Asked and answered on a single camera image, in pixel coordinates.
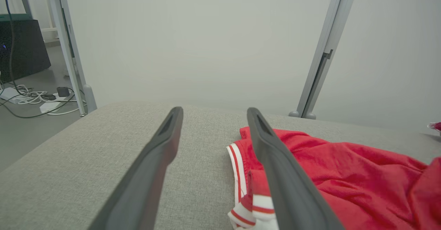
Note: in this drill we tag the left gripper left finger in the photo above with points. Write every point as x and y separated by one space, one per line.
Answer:
137 188

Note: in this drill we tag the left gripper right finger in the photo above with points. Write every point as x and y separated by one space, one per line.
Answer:
293 195

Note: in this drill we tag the black power adapter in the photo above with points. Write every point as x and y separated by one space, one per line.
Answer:
63 91

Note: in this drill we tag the grey slotted partition post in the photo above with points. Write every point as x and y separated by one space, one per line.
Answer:
327 40

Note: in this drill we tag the black cabinet box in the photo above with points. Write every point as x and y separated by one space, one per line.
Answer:
24 50

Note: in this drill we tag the red jersey white sleeves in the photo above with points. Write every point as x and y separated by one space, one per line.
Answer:
344 181

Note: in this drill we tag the teal shelf board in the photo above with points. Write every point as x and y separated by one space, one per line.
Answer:
13 17

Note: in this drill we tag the red shorts white stripe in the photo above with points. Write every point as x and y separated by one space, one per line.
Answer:
437 126

